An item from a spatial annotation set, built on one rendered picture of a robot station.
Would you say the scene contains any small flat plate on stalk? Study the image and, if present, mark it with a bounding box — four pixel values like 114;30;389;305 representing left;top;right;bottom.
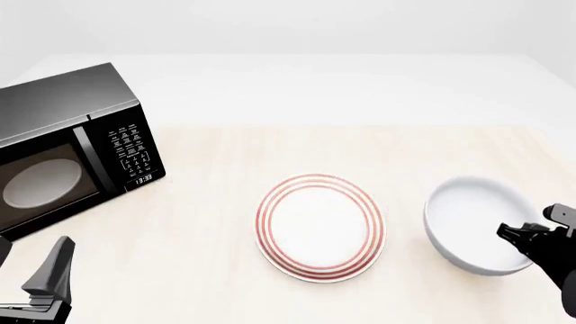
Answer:
542;202;576;239

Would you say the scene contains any white plate with red rings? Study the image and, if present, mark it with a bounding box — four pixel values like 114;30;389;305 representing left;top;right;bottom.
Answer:
255;173;388;284

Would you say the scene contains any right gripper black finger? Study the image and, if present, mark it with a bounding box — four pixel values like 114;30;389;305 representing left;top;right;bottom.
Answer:
495;221;560;262

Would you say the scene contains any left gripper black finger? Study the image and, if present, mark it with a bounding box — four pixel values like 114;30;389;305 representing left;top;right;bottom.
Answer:
0;235;14;270
21;235;76;304

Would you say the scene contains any white bowl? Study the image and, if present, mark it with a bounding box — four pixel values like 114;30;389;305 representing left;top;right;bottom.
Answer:
422;175;548;278

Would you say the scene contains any glass microwave turntable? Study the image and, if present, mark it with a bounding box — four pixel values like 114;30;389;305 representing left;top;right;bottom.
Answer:
2;157;85;209

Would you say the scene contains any black microwave oven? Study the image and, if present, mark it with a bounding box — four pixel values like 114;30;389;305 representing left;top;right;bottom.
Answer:
0;62;167;243

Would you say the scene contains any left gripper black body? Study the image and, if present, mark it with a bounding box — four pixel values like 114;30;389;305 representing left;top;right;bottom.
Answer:
0;297;73;324

